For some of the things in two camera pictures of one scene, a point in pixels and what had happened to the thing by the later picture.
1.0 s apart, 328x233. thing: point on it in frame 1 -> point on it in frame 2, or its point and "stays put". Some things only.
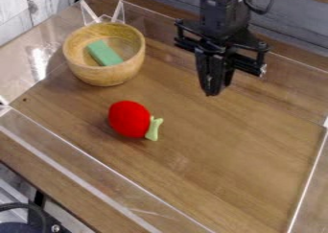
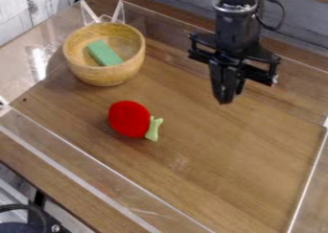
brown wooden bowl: [122, 39] stays put
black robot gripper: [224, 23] -> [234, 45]
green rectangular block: [103, 54] stays put
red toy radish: [131, 121] stays put
